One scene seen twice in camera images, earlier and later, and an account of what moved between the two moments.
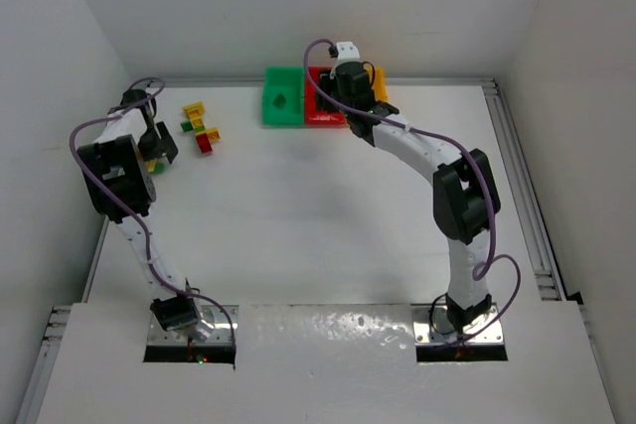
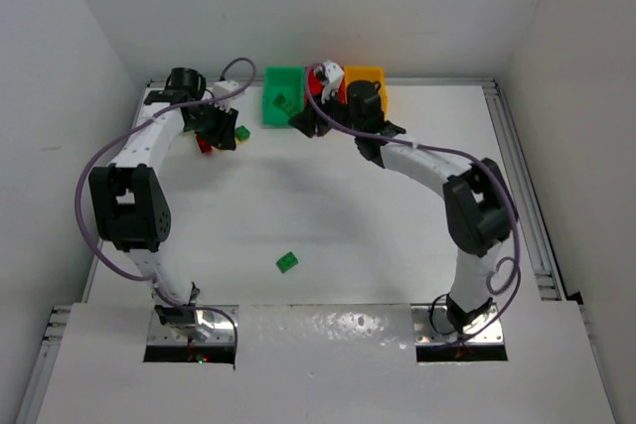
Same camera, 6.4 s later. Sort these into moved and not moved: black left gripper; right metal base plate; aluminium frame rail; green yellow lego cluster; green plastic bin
Moved: green yellow lego cluster; black left gripper
Not moved: right metal base plate; green plastic bin; aluminium frame rail
